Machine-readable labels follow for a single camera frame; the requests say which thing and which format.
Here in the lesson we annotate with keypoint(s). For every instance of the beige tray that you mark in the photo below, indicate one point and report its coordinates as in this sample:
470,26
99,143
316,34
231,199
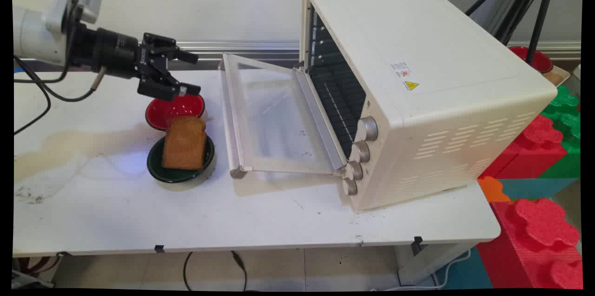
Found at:
558,75

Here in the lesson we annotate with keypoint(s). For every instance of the black tripod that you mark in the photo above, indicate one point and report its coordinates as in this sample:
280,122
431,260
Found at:
525,3

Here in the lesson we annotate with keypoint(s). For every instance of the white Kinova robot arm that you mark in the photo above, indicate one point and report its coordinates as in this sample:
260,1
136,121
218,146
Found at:
32,31

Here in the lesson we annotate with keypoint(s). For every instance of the dark green bowl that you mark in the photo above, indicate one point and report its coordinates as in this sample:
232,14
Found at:
160,163

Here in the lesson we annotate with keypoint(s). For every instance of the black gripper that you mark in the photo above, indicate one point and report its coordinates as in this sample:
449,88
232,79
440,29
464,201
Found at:
116,53

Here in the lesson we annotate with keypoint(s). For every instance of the orange foam block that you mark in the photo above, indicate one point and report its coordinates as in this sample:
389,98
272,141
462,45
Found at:
493,190

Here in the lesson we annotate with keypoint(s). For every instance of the green foam block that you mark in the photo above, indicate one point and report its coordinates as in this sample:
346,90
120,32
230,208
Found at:
565,124

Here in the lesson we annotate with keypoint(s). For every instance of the large red foam block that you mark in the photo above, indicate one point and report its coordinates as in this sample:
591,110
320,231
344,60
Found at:
539,245

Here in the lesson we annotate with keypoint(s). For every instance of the cream toaster oven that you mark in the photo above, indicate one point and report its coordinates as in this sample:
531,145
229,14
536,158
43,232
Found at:
418,87

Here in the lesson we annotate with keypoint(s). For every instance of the silver oven knob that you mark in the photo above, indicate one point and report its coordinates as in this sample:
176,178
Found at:
349,187
354,170
360,151
368,128

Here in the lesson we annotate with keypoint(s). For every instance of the teal foam block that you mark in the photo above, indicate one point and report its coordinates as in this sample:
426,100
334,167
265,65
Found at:
534,188

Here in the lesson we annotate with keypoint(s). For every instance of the white table leg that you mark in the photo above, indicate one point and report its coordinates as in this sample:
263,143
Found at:
427,261

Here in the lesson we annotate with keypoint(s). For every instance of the brown toast slice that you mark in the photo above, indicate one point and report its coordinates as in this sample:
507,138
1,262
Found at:
185,145

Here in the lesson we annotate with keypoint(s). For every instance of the glass oven door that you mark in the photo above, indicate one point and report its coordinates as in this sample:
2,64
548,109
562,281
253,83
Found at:
269,115

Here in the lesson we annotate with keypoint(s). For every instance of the red bowl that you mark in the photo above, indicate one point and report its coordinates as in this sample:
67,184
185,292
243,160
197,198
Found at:
539,60
179,110

